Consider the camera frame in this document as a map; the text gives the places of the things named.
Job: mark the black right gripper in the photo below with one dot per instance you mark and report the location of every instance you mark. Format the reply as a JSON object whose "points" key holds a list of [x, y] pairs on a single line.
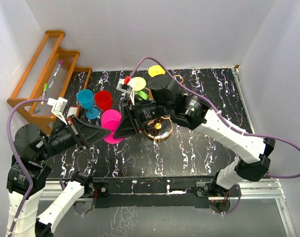
{"points": [[128, 127]]}

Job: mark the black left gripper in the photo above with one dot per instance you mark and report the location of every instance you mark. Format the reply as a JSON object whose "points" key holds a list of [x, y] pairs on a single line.
{"points": [[88, 134]]}

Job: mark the pink wine glass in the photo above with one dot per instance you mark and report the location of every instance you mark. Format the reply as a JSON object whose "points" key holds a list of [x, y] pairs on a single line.
{"points": [[110, 119]]}

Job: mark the blue wine glass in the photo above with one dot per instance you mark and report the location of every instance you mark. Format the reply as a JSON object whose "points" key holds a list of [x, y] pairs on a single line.
{"points": [[86, 100]]}

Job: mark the red wine glass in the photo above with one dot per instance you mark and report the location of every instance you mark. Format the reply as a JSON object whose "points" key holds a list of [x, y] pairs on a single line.
{"points": [[103, 100]]}

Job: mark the green wine glass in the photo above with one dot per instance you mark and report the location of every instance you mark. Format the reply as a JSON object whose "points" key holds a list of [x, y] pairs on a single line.
{"points": [[138, 84]]}

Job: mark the orange wine glass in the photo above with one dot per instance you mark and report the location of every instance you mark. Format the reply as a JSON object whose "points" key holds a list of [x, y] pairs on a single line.
{"points": [[156, 70]]}

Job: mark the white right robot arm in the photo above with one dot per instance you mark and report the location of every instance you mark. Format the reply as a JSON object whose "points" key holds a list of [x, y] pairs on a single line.
{"points": [[193, 113]]}

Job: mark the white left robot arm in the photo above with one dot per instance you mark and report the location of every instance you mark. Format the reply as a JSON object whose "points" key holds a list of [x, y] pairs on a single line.
{"points": [[28, 174]]}

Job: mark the white red small box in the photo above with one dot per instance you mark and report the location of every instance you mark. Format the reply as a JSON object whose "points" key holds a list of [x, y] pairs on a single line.
{"points": [[72, 111]]}

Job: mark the wooden tiered shelf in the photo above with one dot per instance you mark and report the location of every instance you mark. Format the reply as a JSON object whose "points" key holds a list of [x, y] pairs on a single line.
{"points": [[42, 67]]}

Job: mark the green capped marker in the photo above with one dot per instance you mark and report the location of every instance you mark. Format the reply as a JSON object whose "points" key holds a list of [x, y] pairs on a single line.
{"points": [[43, 93]]}

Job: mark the purple capped marker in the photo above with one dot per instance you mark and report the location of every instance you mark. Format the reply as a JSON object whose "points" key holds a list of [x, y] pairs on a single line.
{"points": [[57, 69]]}

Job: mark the gold wire glass rack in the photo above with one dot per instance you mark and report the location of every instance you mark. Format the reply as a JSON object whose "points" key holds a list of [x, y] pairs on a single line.
{"points": [[159, 128]]}

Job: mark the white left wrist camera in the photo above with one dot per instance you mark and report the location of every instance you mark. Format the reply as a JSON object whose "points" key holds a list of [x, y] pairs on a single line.
{"points": [[58, 106]]}

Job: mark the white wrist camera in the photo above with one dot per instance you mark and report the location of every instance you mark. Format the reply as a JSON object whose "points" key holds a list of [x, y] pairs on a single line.
{"points": [[127, 86], [58, 106]]}

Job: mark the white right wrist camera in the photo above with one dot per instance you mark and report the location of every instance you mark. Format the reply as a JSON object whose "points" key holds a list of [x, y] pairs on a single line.
{"points": [[127, 86]]}

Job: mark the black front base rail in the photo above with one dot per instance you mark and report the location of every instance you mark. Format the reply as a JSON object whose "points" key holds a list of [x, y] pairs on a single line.
{"points": [[165, 191]]}

